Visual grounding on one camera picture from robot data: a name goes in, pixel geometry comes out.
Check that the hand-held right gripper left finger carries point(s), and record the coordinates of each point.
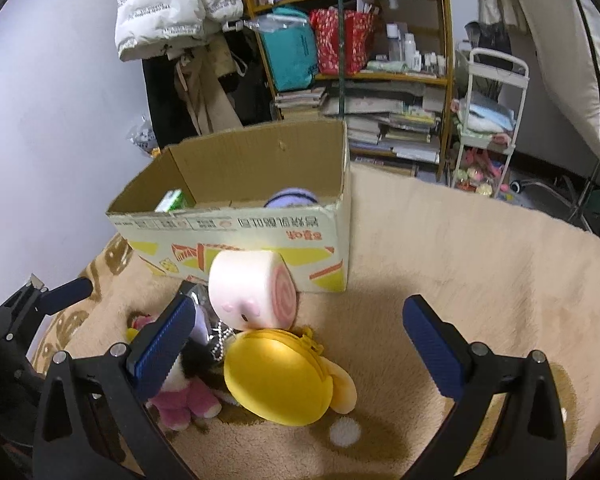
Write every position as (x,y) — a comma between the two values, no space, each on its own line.
(160,355)

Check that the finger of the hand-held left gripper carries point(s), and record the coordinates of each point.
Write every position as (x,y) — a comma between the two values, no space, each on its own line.
(70,292)

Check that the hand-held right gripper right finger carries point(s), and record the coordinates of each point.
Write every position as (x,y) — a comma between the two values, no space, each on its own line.
(430,345)

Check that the pink dressed plush doll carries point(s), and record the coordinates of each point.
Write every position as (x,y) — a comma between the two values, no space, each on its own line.
(180,400)

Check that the pink roll cake plush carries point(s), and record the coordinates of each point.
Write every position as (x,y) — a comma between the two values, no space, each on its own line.
(245,280)

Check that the yellow plush toy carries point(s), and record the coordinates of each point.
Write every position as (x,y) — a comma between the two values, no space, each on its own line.
(275,380)

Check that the printed cardboard box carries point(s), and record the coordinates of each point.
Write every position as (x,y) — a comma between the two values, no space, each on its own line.
(260,170)

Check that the beige patterned blanket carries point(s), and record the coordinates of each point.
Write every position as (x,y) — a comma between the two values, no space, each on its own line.
(430,260)

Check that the green packet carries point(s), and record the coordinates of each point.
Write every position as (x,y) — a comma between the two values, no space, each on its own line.
(172,201)

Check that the clear bag of small goods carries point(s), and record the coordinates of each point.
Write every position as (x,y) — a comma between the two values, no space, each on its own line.
(145,137)

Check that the heap of small colourful toys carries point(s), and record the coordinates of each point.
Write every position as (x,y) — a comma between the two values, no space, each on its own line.
(477,172)

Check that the flat printed box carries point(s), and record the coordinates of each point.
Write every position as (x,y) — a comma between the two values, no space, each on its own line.
(385,166)

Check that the purple plush toy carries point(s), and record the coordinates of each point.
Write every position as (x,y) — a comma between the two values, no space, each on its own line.
(290,197)

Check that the black coat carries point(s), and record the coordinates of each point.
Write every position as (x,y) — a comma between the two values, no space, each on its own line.
(162,105)

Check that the pile of books and papers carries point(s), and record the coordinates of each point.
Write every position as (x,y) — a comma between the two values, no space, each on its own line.
(395,125)

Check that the light blue cloth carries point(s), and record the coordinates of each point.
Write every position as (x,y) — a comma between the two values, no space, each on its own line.
(490,117)

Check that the beige coat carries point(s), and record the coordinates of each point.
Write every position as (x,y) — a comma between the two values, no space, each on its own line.
(207,100)

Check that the wooden shelf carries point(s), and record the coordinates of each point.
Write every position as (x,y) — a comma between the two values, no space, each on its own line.
(380,78)

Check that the black garment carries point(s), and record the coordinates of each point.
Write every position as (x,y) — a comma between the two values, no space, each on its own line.
(247,85)

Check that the stack of books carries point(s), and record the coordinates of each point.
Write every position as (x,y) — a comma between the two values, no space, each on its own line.
(300,102)

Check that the white puffer jacket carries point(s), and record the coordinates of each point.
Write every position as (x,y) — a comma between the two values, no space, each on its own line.
(155,15)

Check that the green pole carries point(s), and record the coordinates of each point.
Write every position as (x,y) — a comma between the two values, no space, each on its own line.
(341,60)

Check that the white trolley cart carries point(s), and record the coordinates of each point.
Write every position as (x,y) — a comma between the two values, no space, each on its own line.
(500,54)

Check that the row of cosmetic bottles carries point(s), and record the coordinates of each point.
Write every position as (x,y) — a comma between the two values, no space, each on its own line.
(405,45)

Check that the black bag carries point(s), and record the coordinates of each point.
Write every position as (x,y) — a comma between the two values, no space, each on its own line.
(490,45)

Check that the red gift bag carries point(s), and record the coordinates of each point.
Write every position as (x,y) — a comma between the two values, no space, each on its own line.
(355,45)

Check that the teal bag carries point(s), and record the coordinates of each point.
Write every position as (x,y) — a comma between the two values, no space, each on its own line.
(290,55)

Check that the cream padded office chair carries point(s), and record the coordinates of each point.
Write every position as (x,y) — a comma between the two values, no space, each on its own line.
(555,35)

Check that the clear plastic bag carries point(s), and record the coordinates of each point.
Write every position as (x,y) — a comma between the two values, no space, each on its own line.
(280,24)

